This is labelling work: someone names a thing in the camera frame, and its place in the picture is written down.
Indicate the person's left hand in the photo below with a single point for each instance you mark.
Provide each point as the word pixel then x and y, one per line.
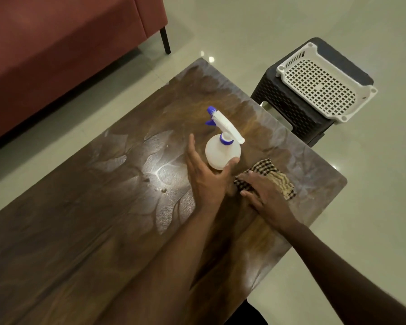
pixel 206 182

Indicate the person's right hand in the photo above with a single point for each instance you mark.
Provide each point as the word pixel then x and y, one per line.
pixel 269 199

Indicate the brown checked cloth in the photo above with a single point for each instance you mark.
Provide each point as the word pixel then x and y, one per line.
pixel 280 181

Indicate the white spray bottle blue nozzle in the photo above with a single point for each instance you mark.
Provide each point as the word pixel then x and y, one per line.
pixel 220 152

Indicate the person's left forearm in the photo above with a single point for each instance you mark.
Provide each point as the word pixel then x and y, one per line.
pixel 162 277

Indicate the person's right forearm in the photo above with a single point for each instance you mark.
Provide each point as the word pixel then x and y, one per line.
pixel 352 284

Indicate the person's black trousers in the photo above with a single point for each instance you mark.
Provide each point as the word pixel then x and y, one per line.
pixel 247 314

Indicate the dark plastic stool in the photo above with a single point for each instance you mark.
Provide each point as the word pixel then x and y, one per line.
pixel 284 101

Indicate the white plastic basket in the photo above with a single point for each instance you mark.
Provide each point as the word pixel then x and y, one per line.
pixel 360 102

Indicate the red sofa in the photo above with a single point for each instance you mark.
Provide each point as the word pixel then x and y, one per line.
pixel 54 47

